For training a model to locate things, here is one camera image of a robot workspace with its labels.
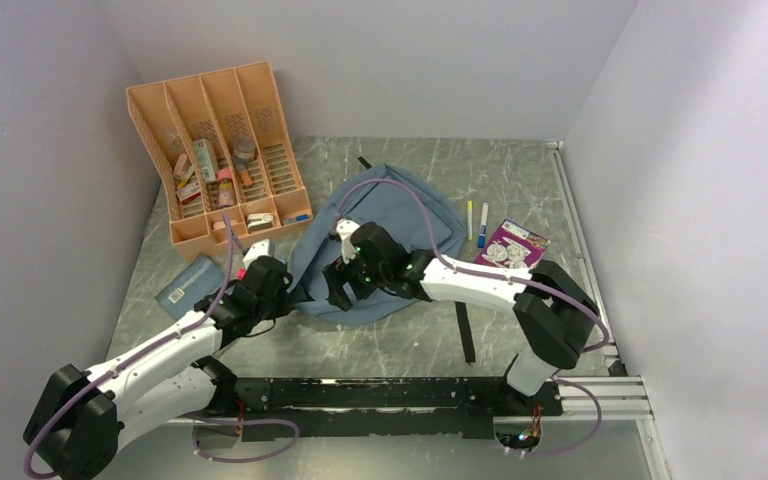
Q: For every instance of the grey round jar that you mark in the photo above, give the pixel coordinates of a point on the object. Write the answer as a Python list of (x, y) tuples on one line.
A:
[(244, 150)]

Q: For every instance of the white marker blue cap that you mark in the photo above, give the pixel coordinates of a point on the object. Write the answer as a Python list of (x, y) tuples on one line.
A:
[(481, 241)]

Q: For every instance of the red white small box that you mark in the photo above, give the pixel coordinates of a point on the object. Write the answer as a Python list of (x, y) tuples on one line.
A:
[(188, 193)]

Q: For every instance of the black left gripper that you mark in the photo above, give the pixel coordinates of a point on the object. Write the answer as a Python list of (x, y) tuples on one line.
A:
[(284, 305)]

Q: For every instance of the tall white carton box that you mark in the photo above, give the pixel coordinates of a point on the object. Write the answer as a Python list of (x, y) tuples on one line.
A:
[(206, 159)]

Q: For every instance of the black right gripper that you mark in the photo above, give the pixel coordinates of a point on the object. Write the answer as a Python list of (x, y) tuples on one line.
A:
[(337, 274)]

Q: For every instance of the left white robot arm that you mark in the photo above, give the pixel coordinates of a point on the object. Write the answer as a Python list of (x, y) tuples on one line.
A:
[(84, 417)]

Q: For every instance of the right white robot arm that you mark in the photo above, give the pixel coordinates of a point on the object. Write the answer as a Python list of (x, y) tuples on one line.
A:
[(555, 315)]

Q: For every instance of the white marker yellow cap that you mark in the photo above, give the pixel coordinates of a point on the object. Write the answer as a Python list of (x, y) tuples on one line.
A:
[(469, 219)]

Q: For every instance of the blue grey notebook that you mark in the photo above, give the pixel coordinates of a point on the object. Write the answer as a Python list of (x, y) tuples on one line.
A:
[(199, 279)]

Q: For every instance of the white stapler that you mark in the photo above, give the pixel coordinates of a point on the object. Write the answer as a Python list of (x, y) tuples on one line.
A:
[(257, 222)]

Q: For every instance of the blue grey student backpack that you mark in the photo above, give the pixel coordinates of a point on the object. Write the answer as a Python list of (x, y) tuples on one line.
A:
[(388, 206)]

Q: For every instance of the purple picture book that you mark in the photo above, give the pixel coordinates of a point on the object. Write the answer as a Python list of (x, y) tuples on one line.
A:
[(512, 246)]

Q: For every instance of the peach plastic file organizer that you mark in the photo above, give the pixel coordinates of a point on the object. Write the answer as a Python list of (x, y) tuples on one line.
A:
[(220, 106)]

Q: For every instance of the black mounting base rail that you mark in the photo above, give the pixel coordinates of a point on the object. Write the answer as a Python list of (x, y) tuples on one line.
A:
[(467, 406)]

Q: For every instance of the pink capped glue bottle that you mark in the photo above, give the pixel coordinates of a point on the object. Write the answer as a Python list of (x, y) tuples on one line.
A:
[(226, 196)]

